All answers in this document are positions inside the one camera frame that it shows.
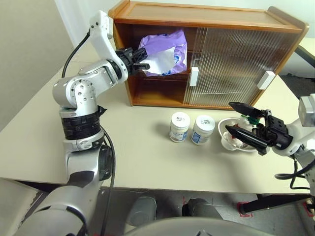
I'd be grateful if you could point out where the grey robot torso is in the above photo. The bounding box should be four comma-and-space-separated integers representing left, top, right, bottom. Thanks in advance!
123, 216, 279, 236

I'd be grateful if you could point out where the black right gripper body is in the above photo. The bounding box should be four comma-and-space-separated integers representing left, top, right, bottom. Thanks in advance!
253, 109, 293, 148

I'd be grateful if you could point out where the white bottle blue label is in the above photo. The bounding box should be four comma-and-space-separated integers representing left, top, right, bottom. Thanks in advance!
169, 112, 190, 143
190, 115, 216, 146

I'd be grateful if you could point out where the white bowl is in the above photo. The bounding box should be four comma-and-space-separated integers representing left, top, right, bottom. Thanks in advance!
218, 117, 259, 153

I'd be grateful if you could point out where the ribbed clear sliding door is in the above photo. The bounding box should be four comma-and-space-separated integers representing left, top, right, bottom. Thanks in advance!
184, 26, 279, 106
205, 27, 301, 109

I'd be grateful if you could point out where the white red green toy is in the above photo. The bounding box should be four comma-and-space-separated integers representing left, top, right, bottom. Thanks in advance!
221, 115, 261, 149

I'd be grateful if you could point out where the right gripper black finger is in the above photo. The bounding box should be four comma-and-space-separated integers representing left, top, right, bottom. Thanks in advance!
228, 102, 268, 118
224, 124, 269, 156

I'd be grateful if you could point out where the white door handle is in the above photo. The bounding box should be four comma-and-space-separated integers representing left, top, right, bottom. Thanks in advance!
257, 70, 275, 90
189, 66, 199, 87

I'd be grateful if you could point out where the black table leg bar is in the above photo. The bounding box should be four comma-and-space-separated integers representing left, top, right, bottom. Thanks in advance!
240, 194, 311, 214

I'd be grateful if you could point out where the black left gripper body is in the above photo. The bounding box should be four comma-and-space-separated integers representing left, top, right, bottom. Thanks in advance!
115, 48, 138, 74

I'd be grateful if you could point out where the purple package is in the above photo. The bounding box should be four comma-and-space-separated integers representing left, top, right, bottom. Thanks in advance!
138, 29, 188, 77

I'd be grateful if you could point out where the beige side table black frame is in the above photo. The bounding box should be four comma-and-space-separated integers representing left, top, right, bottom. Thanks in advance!
294, 36, 315, 67

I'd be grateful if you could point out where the brown wooden cabinet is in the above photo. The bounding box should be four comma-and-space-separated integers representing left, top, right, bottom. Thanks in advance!
108, 0, 310, 111

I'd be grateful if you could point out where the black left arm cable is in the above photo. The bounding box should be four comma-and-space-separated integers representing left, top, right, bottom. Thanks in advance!
62, 28, 116, 236

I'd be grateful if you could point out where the grey rounded robot leg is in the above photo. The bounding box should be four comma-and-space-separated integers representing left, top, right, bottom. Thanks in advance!
182, 198, 222, 219
126, 196, 158, 227

